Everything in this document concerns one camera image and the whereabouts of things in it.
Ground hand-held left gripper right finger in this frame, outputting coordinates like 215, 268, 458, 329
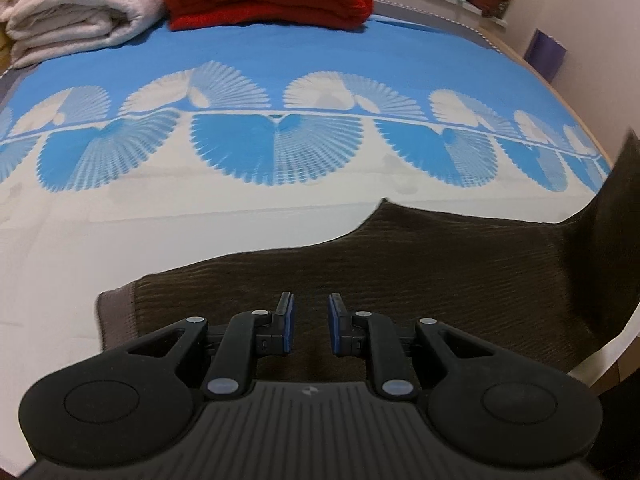
327, 293, 502, 402

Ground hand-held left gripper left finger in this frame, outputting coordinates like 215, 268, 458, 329
125, 291, 297, 402

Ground brown corduroy pants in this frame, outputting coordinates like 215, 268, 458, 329
95, 130, 640, 387

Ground blue white patterned bed sheet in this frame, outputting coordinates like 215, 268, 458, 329
0, 14, 640, 473

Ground purple bin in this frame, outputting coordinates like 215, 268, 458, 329
524, 29, 567, 84

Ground white folded blanket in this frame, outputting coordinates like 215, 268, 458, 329
0, 0, 169, 70

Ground wooden bed frame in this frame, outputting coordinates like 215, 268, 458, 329
474, 29, 617, 163

